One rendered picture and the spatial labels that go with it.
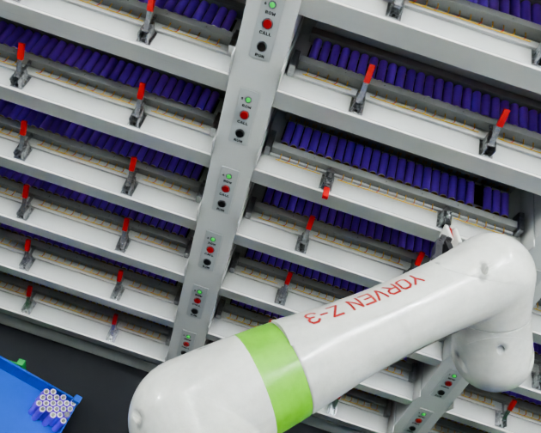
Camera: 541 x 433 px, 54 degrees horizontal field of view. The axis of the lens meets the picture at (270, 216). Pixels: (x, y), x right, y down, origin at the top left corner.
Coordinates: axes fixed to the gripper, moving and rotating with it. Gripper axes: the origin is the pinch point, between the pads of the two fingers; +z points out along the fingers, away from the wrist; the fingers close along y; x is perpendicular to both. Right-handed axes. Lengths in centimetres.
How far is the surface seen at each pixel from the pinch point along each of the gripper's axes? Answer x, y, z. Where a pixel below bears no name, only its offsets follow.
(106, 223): -35, -77, 20
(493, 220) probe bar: 3.0, 10.2, 10.6
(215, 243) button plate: -25, -46, 11
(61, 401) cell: -85, -75, 4
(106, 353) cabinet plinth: -85, -72, 27
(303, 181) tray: -1.2, -31.5, 7.9
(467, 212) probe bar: 2.8, 4.4, 10.8
